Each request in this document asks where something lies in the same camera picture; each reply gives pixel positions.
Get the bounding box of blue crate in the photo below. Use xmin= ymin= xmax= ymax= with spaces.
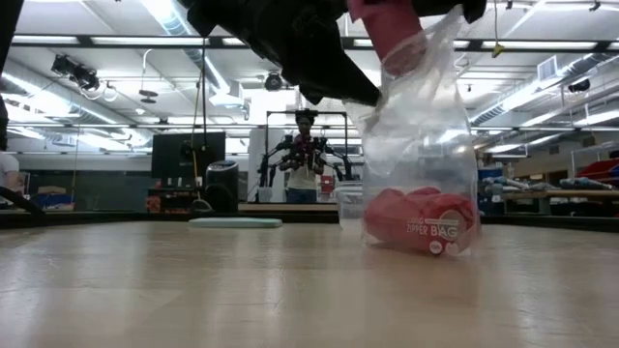
xmin=35 ymin=192 xmax=76 ymax=212

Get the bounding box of wooden workbench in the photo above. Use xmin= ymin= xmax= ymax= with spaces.
xmin=502 ymin=188 xmax=619 ymax=217

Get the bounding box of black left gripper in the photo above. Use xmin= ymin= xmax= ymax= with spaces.
xmin=186 ymin=0 xmax=382 ymax=106

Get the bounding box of yellow hanging connector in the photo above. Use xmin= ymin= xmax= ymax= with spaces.
xmin=490 ymin=0 xmax=507 ymax=59

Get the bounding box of low black shelf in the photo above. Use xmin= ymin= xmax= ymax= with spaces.
xmin=145 ymin=185 xmax=207 ymax=215

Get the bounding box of black ceiling camera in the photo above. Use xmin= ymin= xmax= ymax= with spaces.
xmin=50 ymin=53 xmax=102 ymax=92
xmin=263 ymin=71 xmax=284 ymax=93
xmin=567 ymin=77 xmax=593 ymax=95

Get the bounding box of black monitor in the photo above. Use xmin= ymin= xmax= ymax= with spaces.
xmin=150 ymin=130 xmax=227 ymax=181

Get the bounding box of black robot workstation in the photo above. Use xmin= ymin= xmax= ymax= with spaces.
xmin=258 ymin=109 xmax=363 ymax=190

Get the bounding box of grey fabric bundle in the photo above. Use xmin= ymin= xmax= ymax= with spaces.
xmin=559 ymin=177 xmax=616 ymax=191
xmin=482 ymin=175 xmax=550 ymax=192

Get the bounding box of clear plastic container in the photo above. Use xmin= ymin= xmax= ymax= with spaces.
xmin=332 ymin=181 xmax=369 ymax=232

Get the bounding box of white ceiling vent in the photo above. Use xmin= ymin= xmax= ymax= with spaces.
xmin=536 ymin=54 xmax=563 ymax=84

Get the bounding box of silver air duct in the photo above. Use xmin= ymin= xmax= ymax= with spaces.
xmin=139 ymin=0 xmax=233 ymax=96

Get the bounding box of red storage bin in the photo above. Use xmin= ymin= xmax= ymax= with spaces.
xmin=574 ymin=158 xmax=619 ymax=184

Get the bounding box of blue storage bin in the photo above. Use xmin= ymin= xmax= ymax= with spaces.
xmin=477 ymin=166 xmax=505 ymax=183

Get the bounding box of person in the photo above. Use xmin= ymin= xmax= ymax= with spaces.
xmin=279 ymin=108 xmax=326 ymax=204
xmin=0 ymin=151 xmax=24 ymax=195

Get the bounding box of light blue container lid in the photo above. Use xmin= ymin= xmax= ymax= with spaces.
xmin=188 ymin=217 xmax=283 ymax=230

